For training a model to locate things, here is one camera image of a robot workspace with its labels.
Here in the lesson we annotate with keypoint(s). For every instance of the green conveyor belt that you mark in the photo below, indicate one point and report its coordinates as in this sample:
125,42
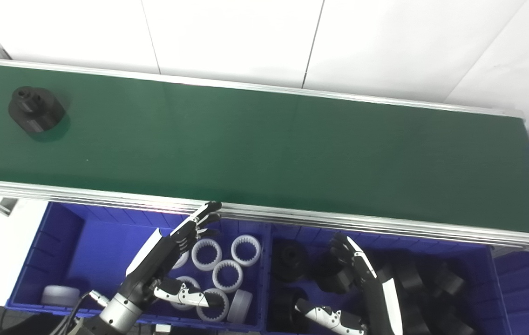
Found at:
264,149

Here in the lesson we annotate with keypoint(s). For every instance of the black round coupling part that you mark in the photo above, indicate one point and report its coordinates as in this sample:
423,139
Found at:
285,316
36,111
446,281
334,277
406,275
453,324
291,260

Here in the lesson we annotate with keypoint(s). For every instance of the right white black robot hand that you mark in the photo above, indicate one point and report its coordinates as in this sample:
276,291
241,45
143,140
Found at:
385,302

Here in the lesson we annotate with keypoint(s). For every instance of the aluminum conveyor side rail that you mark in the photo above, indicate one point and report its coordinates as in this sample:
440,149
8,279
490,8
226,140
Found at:
246,86
292,216

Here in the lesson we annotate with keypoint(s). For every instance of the blue bin with black parts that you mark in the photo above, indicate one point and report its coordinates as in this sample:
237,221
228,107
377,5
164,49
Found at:
485,274

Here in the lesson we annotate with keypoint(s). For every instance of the blue bin with white rings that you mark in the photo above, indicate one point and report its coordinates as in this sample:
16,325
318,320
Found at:
101,246

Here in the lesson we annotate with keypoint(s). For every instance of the empty blue plastic bin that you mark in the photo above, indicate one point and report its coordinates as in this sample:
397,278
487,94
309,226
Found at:
525,288

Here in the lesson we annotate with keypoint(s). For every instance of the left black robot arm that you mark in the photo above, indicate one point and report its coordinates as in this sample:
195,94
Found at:
118,318

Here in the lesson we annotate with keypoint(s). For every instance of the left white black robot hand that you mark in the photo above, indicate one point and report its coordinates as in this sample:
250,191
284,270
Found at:
152,260

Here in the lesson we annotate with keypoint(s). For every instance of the white plastic disc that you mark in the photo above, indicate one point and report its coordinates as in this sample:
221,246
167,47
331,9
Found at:
241,304

